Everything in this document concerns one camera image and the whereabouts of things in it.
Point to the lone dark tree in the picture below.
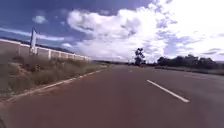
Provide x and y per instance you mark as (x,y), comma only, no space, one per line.
(139,56)

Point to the reddish-brown asphalt road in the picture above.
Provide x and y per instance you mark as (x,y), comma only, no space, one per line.
(110,100)

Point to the pale kerb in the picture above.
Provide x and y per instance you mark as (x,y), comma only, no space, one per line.
(50,86)

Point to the dry grass verge with bushes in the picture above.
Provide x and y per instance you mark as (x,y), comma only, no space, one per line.
(40,73)

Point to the row of dark trees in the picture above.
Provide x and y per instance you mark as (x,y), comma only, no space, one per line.
(190,62)

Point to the tan wall with white posts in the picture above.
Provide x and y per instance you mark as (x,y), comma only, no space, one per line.
(60,54)

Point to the white sign post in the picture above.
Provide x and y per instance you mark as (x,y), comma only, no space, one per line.
(33,41)

